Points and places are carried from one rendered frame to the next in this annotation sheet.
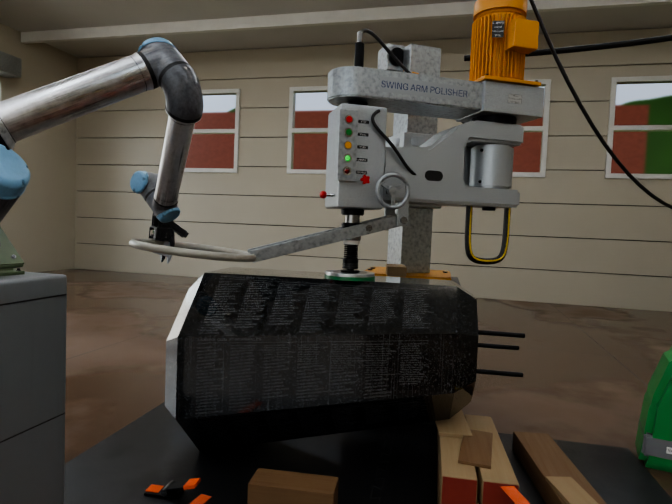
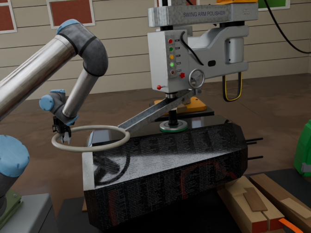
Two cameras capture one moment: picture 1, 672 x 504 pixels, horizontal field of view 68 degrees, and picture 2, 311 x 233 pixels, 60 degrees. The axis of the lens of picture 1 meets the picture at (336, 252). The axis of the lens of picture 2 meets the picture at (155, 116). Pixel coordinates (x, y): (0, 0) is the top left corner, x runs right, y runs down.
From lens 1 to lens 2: 84 cm
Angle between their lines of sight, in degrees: 21
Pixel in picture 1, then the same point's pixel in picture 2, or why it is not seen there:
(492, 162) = (236, 48)
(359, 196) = (178, 84)
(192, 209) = not seen: outside the picture
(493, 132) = (236, 32)
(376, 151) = (184, 56)
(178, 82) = (96, 53)
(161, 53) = (78, 33)
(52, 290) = (48, 208)
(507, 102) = (243, 14)
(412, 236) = not seen: hidden behind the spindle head
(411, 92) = (198, 17)
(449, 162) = (218, 54)
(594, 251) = not seen: hidden behind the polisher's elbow
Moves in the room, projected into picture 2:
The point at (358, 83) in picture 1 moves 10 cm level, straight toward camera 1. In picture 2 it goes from (171, 16) to (177, 15)
